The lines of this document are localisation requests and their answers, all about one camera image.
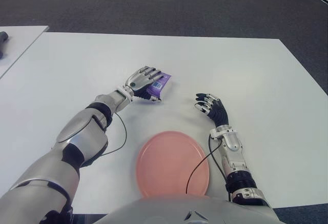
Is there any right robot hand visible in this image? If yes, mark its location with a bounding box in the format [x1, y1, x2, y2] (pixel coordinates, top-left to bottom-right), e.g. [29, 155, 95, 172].
[193, 92, 230, 128]

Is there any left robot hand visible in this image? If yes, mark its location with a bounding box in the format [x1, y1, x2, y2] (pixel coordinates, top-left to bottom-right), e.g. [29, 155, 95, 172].
[125, 65, 165, 103]

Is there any purple tissue paper pack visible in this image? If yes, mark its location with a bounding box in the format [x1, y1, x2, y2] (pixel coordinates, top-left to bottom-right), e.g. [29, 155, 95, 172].
[146, 71, 172, 101]

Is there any pink round plate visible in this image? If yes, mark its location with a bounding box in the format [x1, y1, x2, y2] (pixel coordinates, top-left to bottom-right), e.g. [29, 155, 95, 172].
[135, 131, 210, 198]

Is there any grey robot torso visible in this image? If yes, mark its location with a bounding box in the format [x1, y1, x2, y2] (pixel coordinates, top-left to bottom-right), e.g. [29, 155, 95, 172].
[94, 195, 280, 224]

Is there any black handheld tool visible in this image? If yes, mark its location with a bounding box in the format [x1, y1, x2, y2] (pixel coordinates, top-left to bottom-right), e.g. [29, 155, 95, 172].
[0, 31, 10, 60]

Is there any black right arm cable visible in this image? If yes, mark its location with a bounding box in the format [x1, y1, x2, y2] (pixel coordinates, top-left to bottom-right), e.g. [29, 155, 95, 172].
[184, 135, 233, 201]

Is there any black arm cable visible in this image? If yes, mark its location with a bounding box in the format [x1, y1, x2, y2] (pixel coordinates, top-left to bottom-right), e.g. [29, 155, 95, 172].
[79, 113, 128, 167]
[184, 135, 233, 201]

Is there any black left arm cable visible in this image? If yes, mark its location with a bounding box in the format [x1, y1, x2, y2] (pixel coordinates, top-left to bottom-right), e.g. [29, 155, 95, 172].
[79, 113, 128, 167]

